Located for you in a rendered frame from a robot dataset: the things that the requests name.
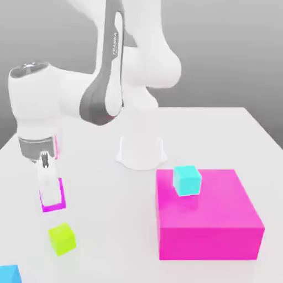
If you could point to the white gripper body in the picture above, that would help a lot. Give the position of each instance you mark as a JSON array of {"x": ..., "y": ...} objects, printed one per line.
[{"x": 49, "y": 190}]

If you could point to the small magenta cube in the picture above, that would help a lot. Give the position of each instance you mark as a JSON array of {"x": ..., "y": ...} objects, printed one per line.
[{"x": 54, "y": 207}]

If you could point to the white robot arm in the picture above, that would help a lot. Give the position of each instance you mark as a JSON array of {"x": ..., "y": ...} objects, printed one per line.
[{"x": 137, "y": 66}]

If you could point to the small yellow-green cube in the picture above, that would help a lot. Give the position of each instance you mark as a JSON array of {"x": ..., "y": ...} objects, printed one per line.
[{"x": 62, "y": 241}]

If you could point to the small blue cube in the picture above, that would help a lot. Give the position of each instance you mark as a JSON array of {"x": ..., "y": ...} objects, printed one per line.
[{"x": 8, "y": 275}]

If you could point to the small cyan cube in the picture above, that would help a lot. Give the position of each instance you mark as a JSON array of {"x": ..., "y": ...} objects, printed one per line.
[{"x": 188, "y": 182}]

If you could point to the large magenta box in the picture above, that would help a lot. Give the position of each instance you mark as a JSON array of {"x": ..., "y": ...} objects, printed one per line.
[{"x": 210, "y": 232}]

